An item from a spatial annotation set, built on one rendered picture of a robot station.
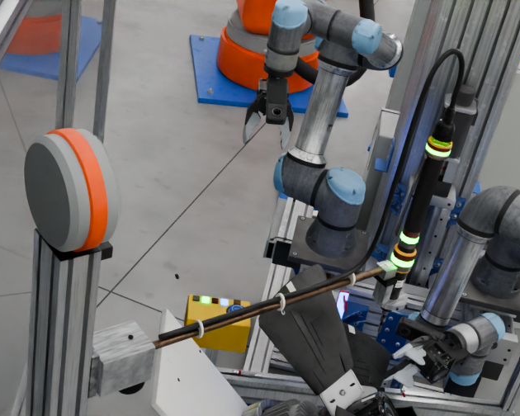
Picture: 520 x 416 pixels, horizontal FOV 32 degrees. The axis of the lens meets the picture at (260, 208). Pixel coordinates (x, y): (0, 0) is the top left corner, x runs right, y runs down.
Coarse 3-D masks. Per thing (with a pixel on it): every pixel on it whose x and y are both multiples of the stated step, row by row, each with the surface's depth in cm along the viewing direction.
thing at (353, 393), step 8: (344, 376) 187; (352, 376) 188; (336, 384) 186; (344, 384) 187; (328, 392) 185; (336, 392) 186; (352, 392) 188; (360, 392) 189; (328, 400) 185; (336, 400) 186; (344, 400) 187; (352, 400) 188; (328, 408) 185; (344, 408) 187
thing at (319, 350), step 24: (288, 312) 180; (312, 312) 184; (336, 312) 188; (288, 336) 180; (312, 336) 183; (336, 336) 187; (288, 360) 180; (312, 360) 183; (336, 360) 186; (312, 384) 183
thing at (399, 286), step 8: (448, 112) 158; (440, 120) 160; (448, 120) 159; (440, 128) 160; (448, 128) 159; (440, 136) 160; (448, 136) 160; (400, 280) 177; (400, 288) 179; (392, 296) 180
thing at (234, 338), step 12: (192, 300) 231; (228, 300) 233; (192, 312) 227; (204, 312) 228; (216, 312) 229; (240, 324) 226; (204, 336) 228; (216, 336) 228; (228, 336) 228; (240, 336) 228; (216, 348) 230; (228, 348) 230; (240, 348) 230
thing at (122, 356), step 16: (96, 336) 140; (112, 336) 141; (128, 336) 141; (144, 336) 142; (96, 352) 136; (112, 352) 138; (128, 352) 139; (144, 352) 140; (96, 368) 137; (112, 368) 137; (128, 368) 140; (144, 368) 142; (96, 384) 139; (112, 384) 139; (128, 384) 142
